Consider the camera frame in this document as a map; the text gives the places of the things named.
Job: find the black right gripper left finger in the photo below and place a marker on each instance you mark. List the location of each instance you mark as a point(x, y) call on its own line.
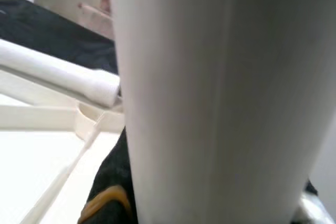
point(113, 207)

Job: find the white plastic table leg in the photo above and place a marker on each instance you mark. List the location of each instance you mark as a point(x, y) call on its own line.
point(210, 103)
point(52, 69)

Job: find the white plastic children table top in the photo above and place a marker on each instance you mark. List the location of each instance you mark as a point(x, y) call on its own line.
point(31, 169)

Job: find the black tablecloth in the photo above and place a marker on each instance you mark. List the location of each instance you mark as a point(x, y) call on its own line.
point(52, 30)

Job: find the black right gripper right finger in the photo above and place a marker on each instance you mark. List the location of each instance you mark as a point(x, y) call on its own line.
point(312, 190)

